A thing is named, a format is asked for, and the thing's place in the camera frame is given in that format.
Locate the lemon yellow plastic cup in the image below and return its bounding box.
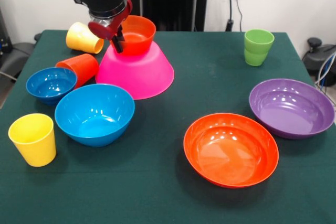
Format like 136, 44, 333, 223
8, 113, 57, 168

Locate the dark green tablecloth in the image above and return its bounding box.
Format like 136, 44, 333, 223
0, 29, 336, 224

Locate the purple plastic bowl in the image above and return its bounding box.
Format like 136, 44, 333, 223
248, 78, 335, 140

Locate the tangle of floor cables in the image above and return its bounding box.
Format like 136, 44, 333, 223
314, 52, 336, 90

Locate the golden yellow plastic cup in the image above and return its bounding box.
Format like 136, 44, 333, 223
65, 22, 104, 55

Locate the light blue plastic bowl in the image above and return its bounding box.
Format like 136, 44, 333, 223
54, 83, 136, 148

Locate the large shallow orange bowl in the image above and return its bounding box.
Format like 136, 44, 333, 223
183, 113, 280, 189

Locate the green plastic cup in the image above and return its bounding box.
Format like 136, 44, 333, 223
244, 28, 275, 67

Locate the red-orange plastic cup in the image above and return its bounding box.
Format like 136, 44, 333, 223
55, 53, 100, 89

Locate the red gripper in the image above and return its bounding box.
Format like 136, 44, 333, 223
88, 0, 133, 54

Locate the small orange bowl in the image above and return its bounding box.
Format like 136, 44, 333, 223
114, 15, 157, 57

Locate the black hanging cable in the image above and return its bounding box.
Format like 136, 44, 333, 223
225, 0, 244, 32

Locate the small dark blue bowl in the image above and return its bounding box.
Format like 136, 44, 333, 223
26, 67, 78, 106

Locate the pink plastic bowl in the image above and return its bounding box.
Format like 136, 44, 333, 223
94, 40, 175, 101

